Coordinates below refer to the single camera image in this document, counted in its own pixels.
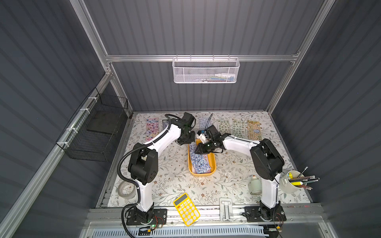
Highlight white metal bracket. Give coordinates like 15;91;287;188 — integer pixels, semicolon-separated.
219;198;233;222

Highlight black wire basket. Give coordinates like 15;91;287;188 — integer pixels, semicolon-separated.
56;89;129;162

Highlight yellow storage tray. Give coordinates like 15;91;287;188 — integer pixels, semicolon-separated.
188;139;216;177

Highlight pink cat sticker sheet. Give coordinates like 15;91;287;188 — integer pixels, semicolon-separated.
145;118;159;141

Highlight purple sticker sheet black border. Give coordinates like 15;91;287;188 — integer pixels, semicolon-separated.
162;119;170;130

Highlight white tape roll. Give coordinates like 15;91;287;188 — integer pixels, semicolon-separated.
117;181;137;200

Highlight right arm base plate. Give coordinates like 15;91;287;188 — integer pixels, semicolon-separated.
241;204;287;223

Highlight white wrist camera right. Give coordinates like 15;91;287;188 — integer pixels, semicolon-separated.
196;130;209;144

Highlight pale blue jewel sticker sheet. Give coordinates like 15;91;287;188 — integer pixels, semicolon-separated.
198;117;214;130

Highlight orange tiny animal sticker sheet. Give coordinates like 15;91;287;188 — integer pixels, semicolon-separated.
247;120;262;140

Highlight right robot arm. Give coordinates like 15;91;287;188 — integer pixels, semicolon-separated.
195;126;285;220

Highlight white pen cup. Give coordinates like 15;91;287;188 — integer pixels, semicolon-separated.
279;171;301;194

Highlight green dinosaur sticker sheet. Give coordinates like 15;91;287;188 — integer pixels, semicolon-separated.
218;119;232;134

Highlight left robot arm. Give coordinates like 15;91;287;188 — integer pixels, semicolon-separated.
117;112;196;217

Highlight blue penguin sticker sheet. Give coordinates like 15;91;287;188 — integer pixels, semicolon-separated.
189;144;211;174

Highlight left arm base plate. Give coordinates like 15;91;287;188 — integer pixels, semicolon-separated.
125;207;168;226

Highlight items in white basket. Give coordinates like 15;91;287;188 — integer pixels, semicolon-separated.
196;73;237;83

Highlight white wire basket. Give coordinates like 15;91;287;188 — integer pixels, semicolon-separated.
172;57;240;84

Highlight pens in cup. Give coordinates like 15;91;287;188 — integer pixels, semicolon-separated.
287;166;320;190

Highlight pale green bottle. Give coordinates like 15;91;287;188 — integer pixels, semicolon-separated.
248;175;262;195

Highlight yellow calculator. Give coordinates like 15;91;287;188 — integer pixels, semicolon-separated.
173;193;200;227

